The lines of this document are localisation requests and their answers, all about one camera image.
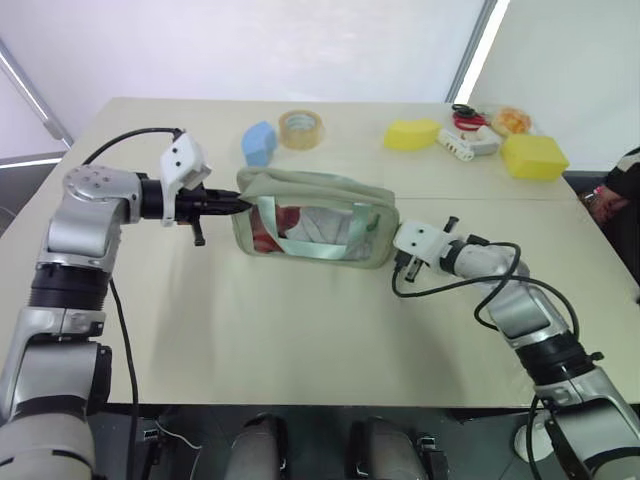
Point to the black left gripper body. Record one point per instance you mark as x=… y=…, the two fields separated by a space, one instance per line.
x=192 y=205

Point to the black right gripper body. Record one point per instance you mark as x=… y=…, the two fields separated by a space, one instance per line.
x=413 y=267

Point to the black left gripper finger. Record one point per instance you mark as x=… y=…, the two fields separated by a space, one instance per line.
x=225 y=196
x=225 y=208

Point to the beige fabric pouch bag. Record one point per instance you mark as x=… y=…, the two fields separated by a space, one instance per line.
x=310 y=195

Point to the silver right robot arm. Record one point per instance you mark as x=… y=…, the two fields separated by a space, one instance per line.
x=525 y=310

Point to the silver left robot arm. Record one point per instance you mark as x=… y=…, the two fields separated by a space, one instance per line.
x=82 y=227

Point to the blue sponge block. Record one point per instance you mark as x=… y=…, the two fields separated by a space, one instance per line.
x=259 y=142

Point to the clear packing tape roll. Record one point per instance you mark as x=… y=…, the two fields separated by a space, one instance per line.
x=301 y=131

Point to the curved yellow sponge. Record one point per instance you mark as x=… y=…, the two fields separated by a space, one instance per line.
x=410 y=135

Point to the white power strip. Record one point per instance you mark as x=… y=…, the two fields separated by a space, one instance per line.
x=467 y=145

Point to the yellow sponge block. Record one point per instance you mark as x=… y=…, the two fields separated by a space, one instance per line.
x=535 y=157

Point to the wrapped orange bread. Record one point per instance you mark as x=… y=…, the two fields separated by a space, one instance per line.
x=511 y=121

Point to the grey rounded robot leg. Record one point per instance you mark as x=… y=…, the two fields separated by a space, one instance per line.
x=382 y=450
x=260 y=447

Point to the white round floor base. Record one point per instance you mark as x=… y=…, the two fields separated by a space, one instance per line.
x=530 y=442

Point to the person in dark clothes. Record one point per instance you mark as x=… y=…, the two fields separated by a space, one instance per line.
x=622 y=190

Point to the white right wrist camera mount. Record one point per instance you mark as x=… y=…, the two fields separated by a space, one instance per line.
x=417 y=239

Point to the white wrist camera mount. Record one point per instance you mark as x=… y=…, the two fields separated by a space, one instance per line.
x=417 y=239
x=182 y=157

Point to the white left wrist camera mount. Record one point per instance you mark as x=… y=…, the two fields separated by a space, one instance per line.
x=182 y=157

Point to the white metal frame pole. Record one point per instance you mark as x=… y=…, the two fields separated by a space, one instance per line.
x=35 y=95
x=475 y=50

